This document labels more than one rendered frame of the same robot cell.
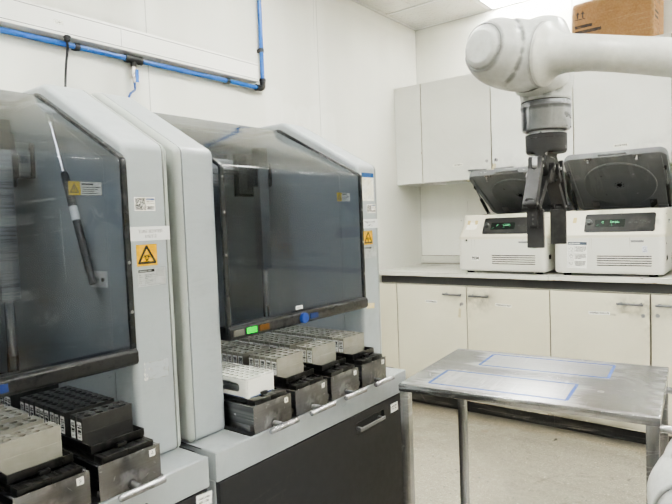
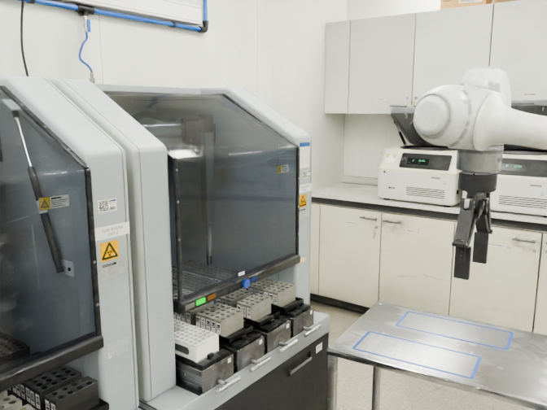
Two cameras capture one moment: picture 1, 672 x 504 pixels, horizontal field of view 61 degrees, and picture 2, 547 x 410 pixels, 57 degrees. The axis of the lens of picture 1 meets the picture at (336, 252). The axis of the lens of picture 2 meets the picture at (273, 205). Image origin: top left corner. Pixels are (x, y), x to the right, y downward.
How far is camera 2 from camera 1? 0.29 m
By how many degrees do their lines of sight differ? 8
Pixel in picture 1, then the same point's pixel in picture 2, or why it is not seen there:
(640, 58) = not seen: outside the picture
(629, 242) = (529, 185)
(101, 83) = (54, 33)
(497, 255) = (411, 187)
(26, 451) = not seen: outside the picture
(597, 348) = (492, 274)
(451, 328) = (366, 247)
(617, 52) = not seen: outside the picture
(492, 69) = (439, 138)
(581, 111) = (497, 59)
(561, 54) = (503, 131)
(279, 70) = (220, 10)
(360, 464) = (289, 399)
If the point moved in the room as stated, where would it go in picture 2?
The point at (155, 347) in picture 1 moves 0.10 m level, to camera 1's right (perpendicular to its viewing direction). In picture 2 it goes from (117, 329) to (157, 329)
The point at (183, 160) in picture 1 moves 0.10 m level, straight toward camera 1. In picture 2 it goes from (142, 159) to (142, 163)
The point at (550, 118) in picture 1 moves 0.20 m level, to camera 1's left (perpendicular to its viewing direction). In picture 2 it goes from (483, 164) to (385, 164)
